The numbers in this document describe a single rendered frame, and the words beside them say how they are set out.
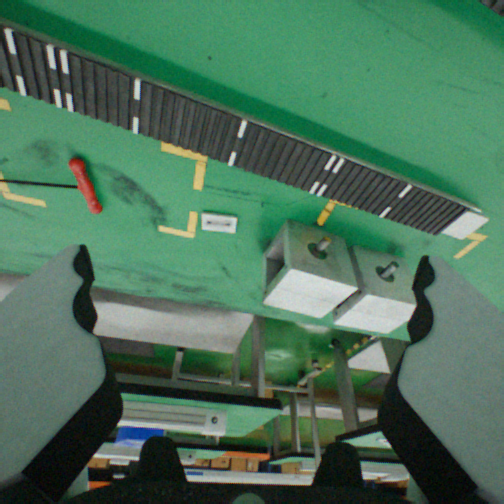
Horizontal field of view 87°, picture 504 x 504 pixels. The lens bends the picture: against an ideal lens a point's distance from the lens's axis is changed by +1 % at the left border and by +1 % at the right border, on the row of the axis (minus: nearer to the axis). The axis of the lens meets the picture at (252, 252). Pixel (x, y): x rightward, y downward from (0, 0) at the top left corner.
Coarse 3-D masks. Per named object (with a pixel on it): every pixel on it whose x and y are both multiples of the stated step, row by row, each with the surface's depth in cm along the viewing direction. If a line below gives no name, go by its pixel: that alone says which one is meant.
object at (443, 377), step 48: (432, 288) 8; (432, 336) 7; (480, 336) 7; (432, 384) 6; (480, 384) 6; (384, 432) 6; (432, 432) 5; (480, 432) 5; (432, 480) 5; (480, 480) 4
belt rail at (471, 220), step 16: (32, 32) 24; (64, 48) 24; (112, 64) 25; (144, 80) 26; (160, 80) 26; (192, 96) 27; (240, 112) 28; (272, 128) 29; (320, 144) 30; (352, 160) 31; (400, 176) 33; (432, 192) 34; (464, 224) 35; (480, 224) 35
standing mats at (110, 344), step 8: (104, 336) 254; (104, 344) 268; (112, 344) 268; (120, 344) 267; (128, 344) 266; (136, 344) 265; (144, 344) 265; (152, 344) 267; (120, 352) 282; (128, 352) 282; (136, 352) 281; (144, 352) 280; (152, 352) 281; (384, 376) 311; (368, 384) 336; (376, 384) 335; (384, 384) 334
